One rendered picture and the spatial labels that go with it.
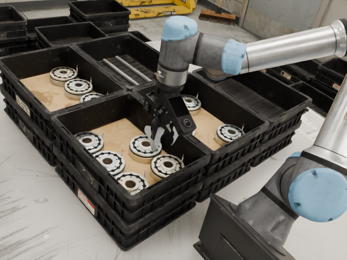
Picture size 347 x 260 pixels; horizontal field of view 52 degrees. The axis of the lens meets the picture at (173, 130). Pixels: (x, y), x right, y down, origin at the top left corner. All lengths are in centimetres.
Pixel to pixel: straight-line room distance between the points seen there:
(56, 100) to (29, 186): 33
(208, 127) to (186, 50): 55
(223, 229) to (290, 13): 366
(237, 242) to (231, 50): 46
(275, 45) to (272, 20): 360
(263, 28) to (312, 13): 66
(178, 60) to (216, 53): 9
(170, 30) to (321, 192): 46
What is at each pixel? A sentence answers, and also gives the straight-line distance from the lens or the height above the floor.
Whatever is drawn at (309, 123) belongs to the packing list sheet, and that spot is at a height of 70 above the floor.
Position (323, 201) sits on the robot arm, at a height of 108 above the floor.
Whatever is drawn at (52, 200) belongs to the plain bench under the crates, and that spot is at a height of 70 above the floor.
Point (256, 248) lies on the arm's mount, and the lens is 89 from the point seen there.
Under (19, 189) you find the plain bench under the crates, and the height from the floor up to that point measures 70.
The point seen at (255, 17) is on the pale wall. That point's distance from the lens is 471.
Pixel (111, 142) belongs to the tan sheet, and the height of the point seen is 83.
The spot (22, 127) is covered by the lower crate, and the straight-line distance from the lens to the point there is 139.
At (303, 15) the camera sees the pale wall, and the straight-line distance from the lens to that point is 431.
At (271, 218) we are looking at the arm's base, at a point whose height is 93.
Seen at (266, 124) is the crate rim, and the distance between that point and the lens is 123.
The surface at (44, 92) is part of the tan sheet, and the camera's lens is 140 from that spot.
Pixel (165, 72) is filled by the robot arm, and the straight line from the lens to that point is 84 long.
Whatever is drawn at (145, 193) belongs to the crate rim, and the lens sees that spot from 88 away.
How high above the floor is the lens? 158
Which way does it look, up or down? 37 degrees down
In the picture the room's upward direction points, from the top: 11 degrees clockwise
